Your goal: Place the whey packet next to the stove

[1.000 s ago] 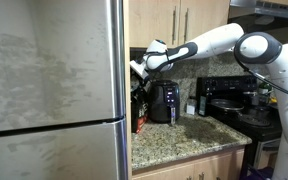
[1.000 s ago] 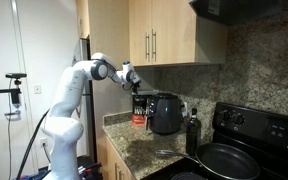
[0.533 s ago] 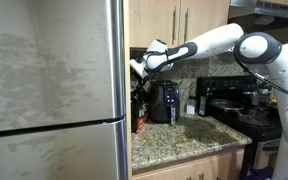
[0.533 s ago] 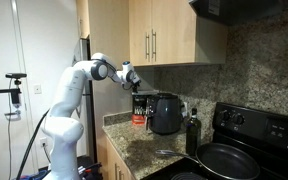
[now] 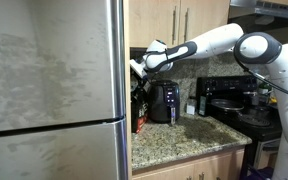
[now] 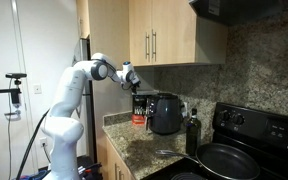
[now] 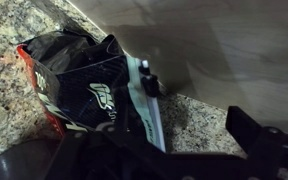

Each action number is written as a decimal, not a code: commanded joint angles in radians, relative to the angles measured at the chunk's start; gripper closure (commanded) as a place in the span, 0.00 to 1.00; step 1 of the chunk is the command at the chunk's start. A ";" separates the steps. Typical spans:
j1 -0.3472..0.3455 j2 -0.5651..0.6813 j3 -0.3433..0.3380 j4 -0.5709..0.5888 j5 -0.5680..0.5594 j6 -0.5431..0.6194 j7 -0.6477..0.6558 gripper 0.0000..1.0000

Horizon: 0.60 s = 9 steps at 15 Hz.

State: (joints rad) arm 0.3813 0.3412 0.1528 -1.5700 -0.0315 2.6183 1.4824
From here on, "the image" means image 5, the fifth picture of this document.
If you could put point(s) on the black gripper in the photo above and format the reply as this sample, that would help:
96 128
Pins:
144 81

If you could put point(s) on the black red whey packet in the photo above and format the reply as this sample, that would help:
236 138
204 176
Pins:
139 110

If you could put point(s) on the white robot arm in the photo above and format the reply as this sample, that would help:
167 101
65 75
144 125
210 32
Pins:
284 83

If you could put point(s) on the black electric stove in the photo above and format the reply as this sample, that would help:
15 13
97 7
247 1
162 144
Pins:
230 85

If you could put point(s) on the wooden side panel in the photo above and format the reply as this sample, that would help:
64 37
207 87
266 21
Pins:
128 100

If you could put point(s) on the black air fryer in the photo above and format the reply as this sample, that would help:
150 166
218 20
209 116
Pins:
162 100

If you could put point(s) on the white backsplash outlet plug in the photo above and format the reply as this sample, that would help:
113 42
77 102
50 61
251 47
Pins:
190 107

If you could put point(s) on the wooden upper cabinet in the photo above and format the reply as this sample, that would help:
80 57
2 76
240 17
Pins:
150 20

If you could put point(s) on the wooden cabinet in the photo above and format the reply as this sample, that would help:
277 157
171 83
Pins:
150 20
197 166

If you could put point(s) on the black frying pan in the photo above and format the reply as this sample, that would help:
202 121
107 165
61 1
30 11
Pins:
226 104

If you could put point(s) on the stainless steel refrigerator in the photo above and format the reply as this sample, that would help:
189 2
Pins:
50 90

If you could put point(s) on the wooden lower cabinet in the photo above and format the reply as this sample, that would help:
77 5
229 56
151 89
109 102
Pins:
197 166

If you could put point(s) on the silver metal pot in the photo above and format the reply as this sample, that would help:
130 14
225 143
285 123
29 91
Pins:
259 100

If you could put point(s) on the black coil burner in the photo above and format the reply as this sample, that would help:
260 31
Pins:
254 120

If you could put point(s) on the green glass bottle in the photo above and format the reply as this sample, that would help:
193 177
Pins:
264 88

